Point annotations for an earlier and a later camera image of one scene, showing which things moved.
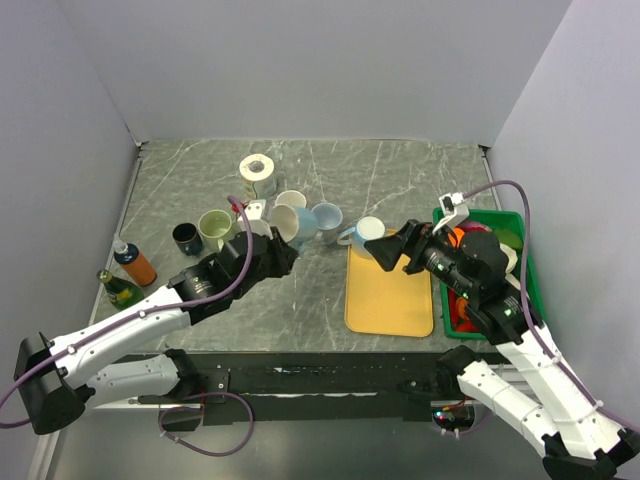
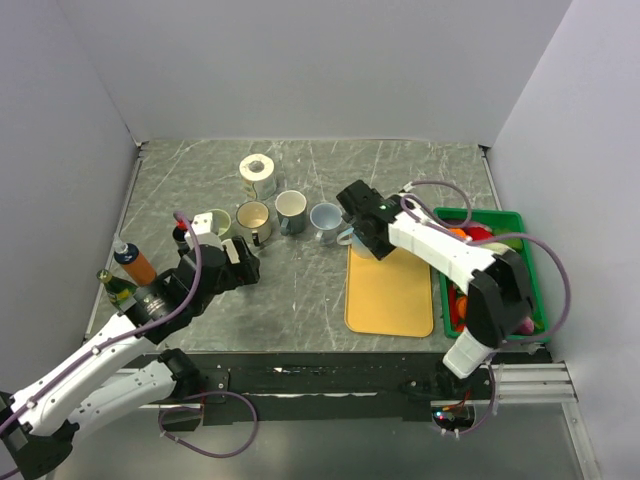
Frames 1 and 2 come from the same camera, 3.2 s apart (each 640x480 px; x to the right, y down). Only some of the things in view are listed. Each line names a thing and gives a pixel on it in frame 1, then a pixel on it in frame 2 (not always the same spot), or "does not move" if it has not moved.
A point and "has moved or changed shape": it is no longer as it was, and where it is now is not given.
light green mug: x=213 y=227 does not move
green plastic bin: x=509 y=227 does not move
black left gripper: x=283 y=253 -> x=243 y=272
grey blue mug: x=293 y=198 has moved or changed shape
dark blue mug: x=187 y=238 does not move
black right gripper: x=413 y=240 -> x=379 y=248
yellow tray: x=387 y=303 does not move
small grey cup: x=328 y=218 does not move
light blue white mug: x=366 y=228 does not move
